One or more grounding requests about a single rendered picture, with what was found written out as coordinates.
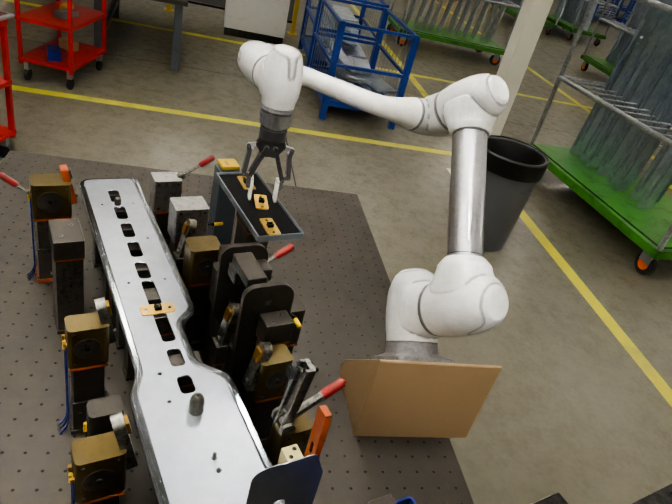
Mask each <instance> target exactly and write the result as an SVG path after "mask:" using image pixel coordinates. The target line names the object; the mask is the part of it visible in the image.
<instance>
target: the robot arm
mask: <svg viewBox="0 0 672 504"><path fill-rule="evenodd" d="M237 62H238V66H239V68H240V70H241V72H242V74H243V75H244V76H245V77H246V78H247V79H248V80H249V81H250V82H251V83H252V84H253V85H255V86H257V87H258V90H259V93H260V94H261V105H260V116H259V122H260V130H259V137H258V139H257V140H256V142H250V141H247V142H246V145H247V150H246V153H245V157H244V161H243V165H242V168H241V174H242V176H246V177H247V178H246V188H249V189H248V200H251V195H252V189H253V183H254V176H253V174H254V173H255V171H256V169H257V168H258V166H259V164H260V162H261V161H262V160H263V158H264V157H271V158H275V160H276V165H277V170H278V175H279V178H278V177H276V181H275V186H274V192H273V197H272V198H273V202H274V203H276V199H277V194H278V191H281V190H282V186H283V183H284V181H286V180H287V181H289V180H290V177H291V164H292V156H293V154H294V152H295V151H294V148H293V146H290V147H289V146H286V144H285V140H286V135H287V129H289V128H290V126H291V122H292V117H293V113H294V107H295V104H296V102H297V100H298V98H299V94H300V90H301V85H302V86H305V87H308V88H310V89H313V90H315V91H318V92H320V93H322V94H325V95H327V96H329V97H332V98H334V99H336V100H338V101H341V102H343V103H345V104H348V105H350V106H352V107H355V108H357V109H359V110H362V111H364V112H367V113H370V114H372V115H375V116H378V117H380V118H383V119H386V120H388V121H390V122H393V123H395V124H397V125H399V126H401V127H403V128H405V129H407V130H410V131H413V132H416V133H419V134H423V135H428V136H437V137H441V136H447V135H451V137H452V158H451V178H450V198H449V218H448V238H447V256H446V257H444V258H443V259H442V260H441V261H440V263H439V264H438V265H437V269H436V272H435V274H433V273H431V272H429V271H427V270H425V269H419V268H413V269H405V270H402V271H400V272H399V273H398V274H397V275H396V276H395V277H394V279H393V281H392V283H391V285H390V288H389V291H388V296H387V305H386V348H385V353H383V354H379V355H375V356H372V359H383V360H401V361H419V362H438V363H453V359H450V358H446V357H443V356H440V355H439V351H438V337H440V336H446V337H464V336H473V335H478V334H481V333H484V332H487V331H489V330H491V329H493V328H495V327H496V326H498V325H499V324H500V323H502V321H503V320H504V319H505V317H506V314H507V312H508V307H509V302H508V295H507V292H506V290H505V288H504V286H503V285H502V283H501V282H500V281H499V280H498V279H497V278H496V277H495V276H494V273H493V268H492V266H491V265H490V263H489V262H488V261H487V260H486V259H485V258H483V250H484V222H485V193H486V164H487V138H489V136H490V135H491V133H492V131H493V128H494V126H495V124H496V121H497V119H498V117H499V114H501V113H502V112H503V111H504V109H505V108H506V106H507V104H508V101H509V91H508V87H507V85H506V83H505V82H504V80H503V79H502V78H501V77H499V76H497V75H490V74H477V75H473V76H470V77H467V78H464V79H462V80H460V81H458V82H455V83H453V84H452V85H450V86H448V87H447V88H446V89H444V90H442V91H440V92H438V93H435V94H433V95H430V96H427V97H426V98H415V97H389V96H384V95H380V94H377V93H374V92H371V91H368V90H366V89H363V88H361V87H358V86H355V85H353V84H350V83H347V82H345V81H342V80H340V79H337V78H334V77H332V76H329V75H327V74H324V73H321V72H319V71H316V70H314V69H311V68H308V67H306V66H303V58H302V54H301V52H300V51H299V50H298V49H296V48H294V47H292V46H290V45H286V44H276V45H274V46H272V45H270V44H266V43H264V42H262V41H257V40H252V41H248V42H246V43H244V44H243V45H242V46H241V47H240V50H239V53H238V57H237ZM255 146H257V148H258V149H259V152H258V154H257V156H256V158H255V160H254V161H253V163H252V165H251V166H250V168H249V170H248V171H247V168H248V165H249V161H250V157H251V153H252V150H254V147H255ZM284 150H286V154H287V158H286V171H285V175H283V173H282V168H281V163H280V158H279V155H280V154H281V153H282V152H283V151H284Z"/></svg>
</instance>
